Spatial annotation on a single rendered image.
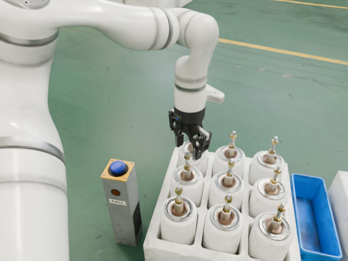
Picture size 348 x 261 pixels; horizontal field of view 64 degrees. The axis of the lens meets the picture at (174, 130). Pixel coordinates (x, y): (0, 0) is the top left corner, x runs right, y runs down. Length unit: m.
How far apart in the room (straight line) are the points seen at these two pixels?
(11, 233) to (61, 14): 0.25
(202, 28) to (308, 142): 1.02
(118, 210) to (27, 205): 0.61
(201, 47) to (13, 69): 0.32
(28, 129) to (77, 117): 1.28
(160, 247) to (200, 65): 0.46
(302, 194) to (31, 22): 1.03
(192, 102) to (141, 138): 0.76
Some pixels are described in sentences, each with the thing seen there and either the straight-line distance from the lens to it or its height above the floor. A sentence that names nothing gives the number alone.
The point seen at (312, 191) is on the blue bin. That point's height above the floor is 0.05.
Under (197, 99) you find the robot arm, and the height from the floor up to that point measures 0.53.
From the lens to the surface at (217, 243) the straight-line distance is 0.75.
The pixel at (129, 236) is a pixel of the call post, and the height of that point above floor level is 0.05.
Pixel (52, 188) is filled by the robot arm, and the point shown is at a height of 0.67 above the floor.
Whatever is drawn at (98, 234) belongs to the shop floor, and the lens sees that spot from 1.03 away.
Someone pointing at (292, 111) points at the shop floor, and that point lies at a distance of 1.65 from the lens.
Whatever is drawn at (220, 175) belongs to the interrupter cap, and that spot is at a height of 0.25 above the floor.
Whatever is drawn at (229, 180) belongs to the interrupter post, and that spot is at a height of 0.27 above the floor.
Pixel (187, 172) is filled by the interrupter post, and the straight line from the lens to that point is 0.79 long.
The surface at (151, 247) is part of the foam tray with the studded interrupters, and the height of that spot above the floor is 0.18.
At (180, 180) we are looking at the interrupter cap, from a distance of 0.80.
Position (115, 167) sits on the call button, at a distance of 0.74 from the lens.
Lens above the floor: 0.85
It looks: 38 degrees down
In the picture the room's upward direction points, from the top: straight up
